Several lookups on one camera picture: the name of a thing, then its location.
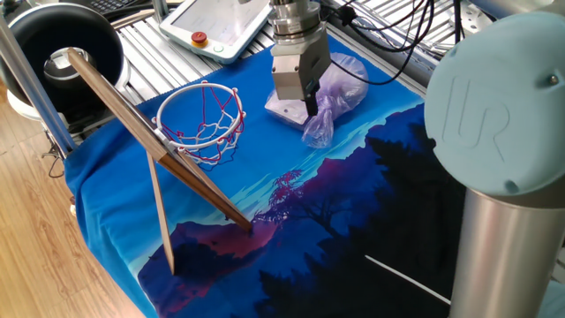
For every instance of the silver Schunk gripper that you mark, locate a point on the silver Schunk gripper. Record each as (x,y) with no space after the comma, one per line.
(287,79)

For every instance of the silver UR5 robot arm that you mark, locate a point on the silver UR5 robot arm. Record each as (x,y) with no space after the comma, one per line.
(499,110)

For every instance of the purple plastic bag with box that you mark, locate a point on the purple plastic bag with box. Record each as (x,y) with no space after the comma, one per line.
(344,84)

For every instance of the blue landscape print cloth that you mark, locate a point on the blue landscape print cloth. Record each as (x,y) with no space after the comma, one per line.
(309,212)

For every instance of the white hoop with net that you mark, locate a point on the white hoop with net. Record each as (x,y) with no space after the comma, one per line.
(198,146)

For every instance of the white teach pendant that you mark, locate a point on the white teach pendant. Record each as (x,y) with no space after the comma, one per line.
(220,22)

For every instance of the black keyboard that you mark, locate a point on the black keyboard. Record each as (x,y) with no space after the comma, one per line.
(110,5)

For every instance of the wooden picture frame stand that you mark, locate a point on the wooden picture frame stand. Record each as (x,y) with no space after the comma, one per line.
(132,111)

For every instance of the aluminium frame post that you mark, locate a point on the aluminium frame post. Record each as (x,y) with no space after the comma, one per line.
(31,81)

